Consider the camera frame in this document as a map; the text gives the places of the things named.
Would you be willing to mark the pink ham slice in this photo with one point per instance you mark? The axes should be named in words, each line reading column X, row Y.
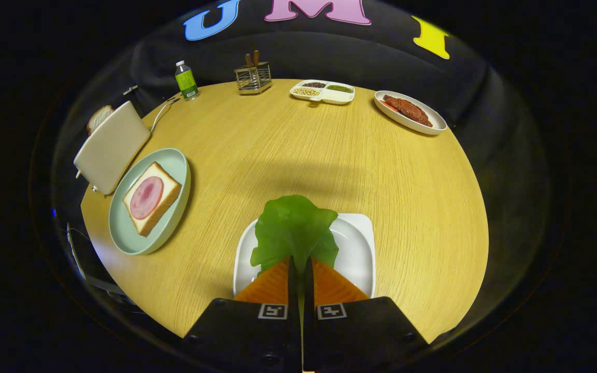
column 146, row 198

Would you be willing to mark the pale yellow beans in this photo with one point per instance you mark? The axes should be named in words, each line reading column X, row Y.
column 306, row 91

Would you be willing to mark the red meat strip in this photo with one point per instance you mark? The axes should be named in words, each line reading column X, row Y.
column 407, row 109

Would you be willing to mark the green lettuce leaf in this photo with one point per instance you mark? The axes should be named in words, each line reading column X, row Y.
column 293, row 228

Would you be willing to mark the metal cloth clip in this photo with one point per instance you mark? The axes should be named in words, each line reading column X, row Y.
column 130, row 90

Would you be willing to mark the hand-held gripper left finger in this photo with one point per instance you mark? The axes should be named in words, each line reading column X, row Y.
column 292, row 290

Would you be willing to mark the black backdrop cloth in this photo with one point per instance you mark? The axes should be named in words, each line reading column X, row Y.
column 371, row 57

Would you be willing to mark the toasted bread slice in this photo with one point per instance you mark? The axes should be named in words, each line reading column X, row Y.
column 99, row 116

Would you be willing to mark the white divided dish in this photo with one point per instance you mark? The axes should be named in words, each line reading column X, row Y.
column 329, row 97

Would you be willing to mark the dark brown beans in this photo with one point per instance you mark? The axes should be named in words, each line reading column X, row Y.
column 314, row 85

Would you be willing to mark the pale green round plate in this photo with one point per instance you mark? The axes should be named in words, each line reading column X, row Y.
column 143, row 241

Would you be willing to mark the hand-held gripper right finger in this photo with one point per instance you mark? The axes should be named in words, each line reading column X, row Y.
column 309, row 298

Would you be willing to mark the white oval plate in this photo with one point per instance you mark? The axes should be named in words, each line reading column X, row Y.
column 436, row 120

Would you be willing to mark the white toaster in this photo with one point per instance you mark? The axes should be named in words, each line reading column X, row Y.
column 112, row 147

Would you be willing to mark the white bread slice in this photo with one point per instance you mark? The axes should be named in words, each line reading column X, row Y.
column 169, row 189

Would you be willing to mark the green drink bottle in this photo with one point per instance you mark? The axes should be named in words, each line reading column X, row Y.
column 186, row 83

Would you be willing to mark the green beans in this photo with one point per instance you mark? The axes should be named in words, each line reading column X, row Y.
column 340, row 88

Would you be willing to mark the white square plate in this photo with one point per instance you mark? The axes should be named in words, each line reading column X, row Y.
column 355, row 254

